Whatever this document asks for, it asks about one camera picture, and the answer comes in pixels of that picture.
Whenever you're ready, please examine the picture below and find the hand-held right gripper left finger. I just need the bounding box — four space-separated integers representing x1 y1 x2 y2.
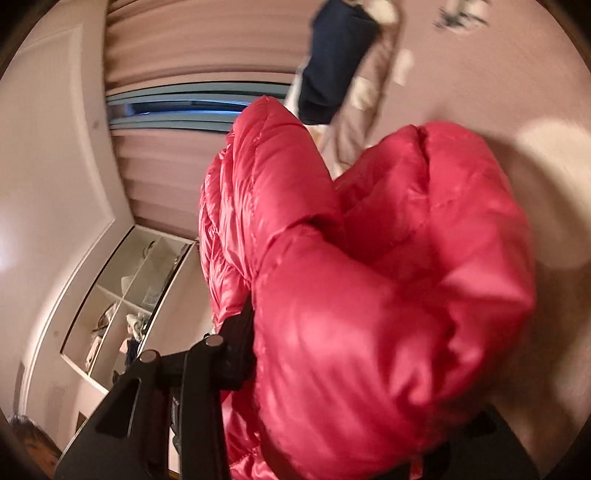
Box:
54 295 259 480

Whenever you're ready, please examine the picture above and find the red hooded puffer jacket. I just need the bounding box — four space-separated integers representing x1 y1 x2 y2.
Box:
198 95 537 480

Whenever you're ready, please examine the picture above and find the blue-grey curtain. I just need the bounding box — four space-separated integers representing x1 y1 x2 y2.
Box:
105 82 296 134

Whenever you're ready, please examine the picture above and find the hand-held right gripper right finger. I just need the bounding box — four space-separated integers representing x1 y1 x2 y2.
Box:
409 406 540 480

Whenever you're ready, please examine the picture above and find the navy garment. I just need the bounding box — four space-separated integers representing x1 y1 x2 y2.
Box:
294 0 383 126

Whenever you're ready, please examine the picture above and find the window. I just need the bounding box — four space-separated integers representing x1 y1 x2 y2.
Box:
131 102 250 116

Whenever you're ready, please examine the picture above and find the white shelf cabinet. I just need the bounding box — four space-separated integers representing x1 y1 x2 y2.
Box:
60 224 198 384

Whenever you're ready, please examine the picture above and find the pink curtain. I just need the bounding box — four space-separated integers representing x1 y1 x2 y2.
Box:
111 128 241 243
105 0 324 93

